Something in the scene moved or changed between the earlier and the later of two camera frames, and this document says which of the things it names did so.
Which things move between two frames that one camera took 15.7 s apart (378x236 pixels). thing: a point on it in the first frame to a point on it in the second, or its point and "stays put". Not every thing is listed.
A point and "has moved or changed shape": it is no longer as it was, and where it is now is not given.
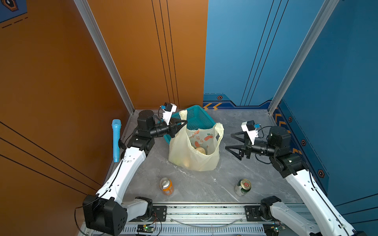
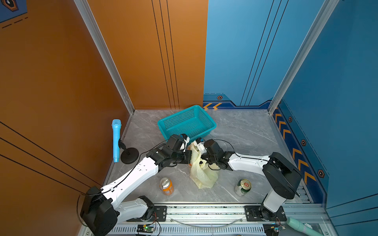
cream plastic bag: [194, 149] has moved or changed shape
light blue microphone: [116, 124] stays put
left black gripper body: [159, 131] to [181, 157]
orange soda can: [166, 186] stays put
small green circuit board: [143, 228] stays put
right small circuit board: [272, 229] stays put
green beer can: [243, 187] stays put
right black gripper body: [264, 149] to [210, 160]
